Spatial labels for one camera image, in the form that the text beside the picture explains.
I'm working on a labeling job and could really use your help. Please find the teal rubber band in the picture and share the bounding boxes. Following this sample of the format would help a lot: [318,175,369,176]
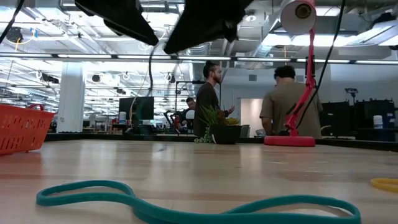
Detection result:
[35,179,362,224]

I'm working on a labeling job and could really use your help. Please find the yellow rubber band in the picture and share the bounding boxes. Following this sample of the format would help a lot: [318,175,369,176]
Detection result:
[369,177,398,193]

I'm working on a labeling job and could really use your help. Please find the person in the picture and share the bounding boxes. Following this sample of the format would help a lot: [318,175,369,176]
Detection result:
[192,60,236,138]
[182,96,197,127]
[259,65,324,139]

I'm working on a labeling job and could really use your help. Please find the black computer monitor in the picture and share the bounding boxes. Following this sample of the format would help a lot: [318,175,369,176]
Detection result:
[118,96,155,121]

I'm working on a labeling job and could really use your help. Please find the white building column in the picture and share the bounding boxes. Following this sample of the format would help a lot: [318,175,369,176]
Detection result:
[57,62,86,134]

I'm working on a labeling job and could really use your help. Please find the black ceiling device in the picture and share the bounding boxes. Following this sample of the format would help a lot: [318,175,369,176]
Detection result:
[6,26,24,44]

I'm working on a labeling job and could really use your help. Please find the potted succulent plant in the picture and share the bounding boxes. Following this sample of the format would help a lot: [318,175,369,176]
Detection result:
[194,105,243,145]

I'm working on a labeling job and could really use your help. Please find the red desk lamp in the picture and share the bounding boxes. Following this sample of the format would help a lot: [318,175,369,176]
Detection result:
[263,0,318,147]

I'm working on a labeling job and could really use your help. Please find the orange plastic basket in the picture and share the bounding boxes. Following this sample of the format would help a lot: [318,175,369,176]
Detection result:
[0,104,56,156]

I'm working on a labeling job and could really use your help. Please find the dark cabinets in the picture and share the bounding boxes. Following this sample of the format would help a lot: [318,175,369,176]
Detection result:
[323,98,396,141]

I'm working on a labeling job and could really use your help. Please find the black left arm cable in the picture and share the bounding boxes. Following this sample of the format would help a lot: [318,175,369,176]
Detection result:
[0,0,25,44]

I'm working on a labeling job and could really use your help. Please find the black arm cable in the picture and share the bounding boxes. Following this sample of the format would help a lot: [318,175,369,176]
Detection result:
[297,0,346,128]
[0,0,25,44]

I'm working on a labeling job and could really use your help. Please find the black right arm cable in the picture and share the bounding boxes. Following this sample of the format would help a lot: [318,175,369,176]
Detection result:
[297,0,346,128]

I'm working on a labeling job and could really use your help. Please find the camera on stand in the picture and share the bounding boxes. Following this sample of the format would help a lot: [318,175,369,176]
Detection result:
[345,88,359,105]

